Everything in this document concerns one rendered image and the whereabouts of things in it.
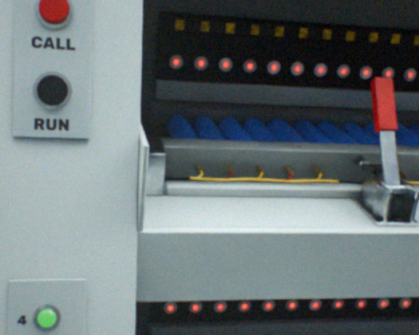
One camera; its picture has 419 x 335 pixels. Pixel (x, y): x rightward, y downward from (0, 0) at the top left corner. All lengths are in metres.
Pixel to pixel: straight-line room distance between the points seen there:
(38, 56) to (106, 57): 0.04
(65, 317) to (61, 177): 0.07
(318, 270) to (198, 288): 0.07
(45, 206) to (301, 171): 0.18
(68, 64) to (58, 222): 0.08
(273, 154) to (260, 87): 0.12
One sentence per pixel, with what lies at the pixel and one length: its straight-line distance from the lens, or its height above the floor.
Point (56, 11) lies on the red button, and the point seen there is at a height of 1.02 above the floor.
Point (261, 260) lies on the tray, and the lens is 0.40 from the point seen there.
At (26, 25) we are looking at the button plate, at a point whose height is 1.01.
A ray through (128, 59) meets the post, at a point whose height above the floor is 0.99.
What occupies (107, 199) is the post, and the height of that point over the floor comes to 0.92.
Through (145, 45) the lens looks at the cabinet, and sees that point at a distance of 0.58.
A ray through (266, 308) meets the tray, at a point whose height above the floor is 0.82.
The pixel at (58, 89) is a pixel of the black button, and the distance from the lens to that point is 0.36.
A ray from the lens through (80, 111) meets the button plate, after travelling 0.37.
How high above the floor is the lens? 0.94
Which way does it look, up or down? level
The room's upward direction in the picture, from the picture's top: 1 degrees clockwise
